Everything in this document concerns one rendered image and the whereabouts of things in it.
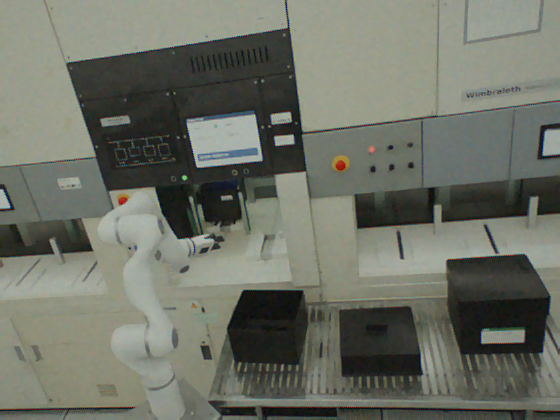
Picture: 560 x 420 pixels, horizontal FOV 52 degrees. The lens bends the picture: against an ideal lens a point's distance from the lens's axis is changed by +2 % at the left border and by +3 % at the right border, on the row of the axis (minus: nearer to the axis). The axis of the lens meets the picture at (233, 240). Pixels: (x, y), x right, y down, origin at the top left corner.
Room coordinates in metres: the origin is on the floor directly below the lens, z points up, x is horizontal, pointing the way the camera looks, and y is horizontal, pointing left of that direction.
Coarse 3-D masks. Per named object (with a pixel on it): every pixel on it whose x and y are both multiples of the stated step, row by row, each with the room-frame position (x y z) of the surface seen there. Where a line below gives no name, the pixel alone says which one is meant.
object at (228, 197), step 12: (216, 180) 2.85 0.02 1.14; (204, 192) 2.78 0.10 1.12; (216, 192) 2.76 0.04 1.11; (228, 192) 2.74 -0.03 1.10; (204, 204) 2.78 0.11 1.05; (216, 204) 2.76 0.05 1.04; (228, 204) 2.74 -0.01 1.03; (240, 204) 2.74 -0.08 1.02; (204, 216) 2.78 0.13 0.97; (216, 216) 2.76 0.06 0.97; (228, 216) 2.75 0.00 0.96; (240, 216) 2.73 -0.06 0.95
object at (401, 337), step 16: (352, 320) 1.79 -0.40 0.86; (368, 320) 1.77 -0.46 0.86; (384, 320) 1.75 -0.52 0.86; (400, 320) 1.73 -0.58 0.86; (352, 336) 1.70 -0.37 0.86; (368, 336) 1.68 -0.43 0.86; (384, 336) 1.66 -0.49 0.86; (400, 336) 1.64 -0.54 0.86; (416, 336) 1.63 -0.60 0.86; (352, 352) 1.61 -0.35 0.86; (368, 352) 1.59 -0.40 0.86; (384, 352) 1.58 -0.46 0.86; (400, 352) 1.56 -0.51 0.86; (416, 352) 1.55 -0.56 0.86; (352, 368) 1.60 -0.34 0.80; (368, 368) 1.58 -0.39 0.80; (384, 368) 1.57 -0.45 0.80; (400, 368) 1.55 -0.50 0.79; (416, 368) 1.54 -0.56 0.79
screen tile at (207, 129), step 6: (192, 126) 2.23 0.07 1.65; (198, 126) 2.22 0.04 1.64; (204, 126) 2.21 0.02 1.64; (210, 126) 2.21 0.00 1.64; (192, 132) 2.23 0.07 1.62; (198, 132) 2.22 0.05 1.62; (204, 132) 2.21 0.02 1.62; (210, 132) 2.21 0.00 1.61; (216, 132) 2.20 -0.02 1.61; (216, 138) 2.20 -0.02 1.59; (222, 138) 2.20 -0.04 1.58; (198, 144) 2.22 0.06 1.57; (204, 144) 2.22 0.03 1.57; (210, 144) 2.21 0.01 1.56; (216, 144) 2.20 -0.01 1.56; (222, 144) 2.20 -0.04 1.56; (198, 150) 2.23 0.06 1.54; (204, 150) 2.22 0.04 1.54
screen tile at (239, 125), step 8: (240, 120) 2.17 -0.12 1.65; (224, 128) 2.19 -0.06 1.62; (232, 128) 2.18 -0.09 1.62; (240, 128) 2.17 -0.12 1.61; (248, 128) 2.17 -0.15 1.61; (240, 136) 2.18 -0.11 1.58; (248, 136) 2.17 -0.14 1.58; (232, 144) 2.19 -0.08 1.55; (240, 144) 2.18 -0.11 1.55; (248, 144) 2.17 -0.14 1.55; (256, 144) 2.16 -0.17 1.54
